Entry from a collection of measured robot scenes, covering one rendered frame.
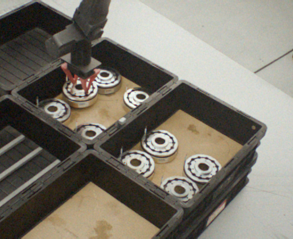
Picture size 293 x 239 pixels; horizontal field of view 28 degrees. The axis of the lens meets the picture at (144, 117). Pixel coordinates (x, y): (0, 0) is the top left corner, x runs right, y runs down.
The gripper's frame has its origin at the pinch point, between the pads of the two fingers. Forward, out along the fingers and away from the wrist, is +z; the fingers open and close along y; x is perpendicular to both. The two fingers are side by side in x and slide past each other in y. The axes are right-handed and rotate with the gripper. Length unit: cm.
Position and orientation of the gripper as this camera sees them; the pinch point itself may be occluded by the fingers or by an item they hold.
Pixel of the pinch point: (80, 85)
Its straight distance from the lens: 173.3
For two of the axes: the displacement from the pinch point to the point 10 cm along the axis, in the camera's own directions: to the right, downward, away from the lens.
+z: -0.8, 7.4, 6.7
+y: 7.7, 4.7, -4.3
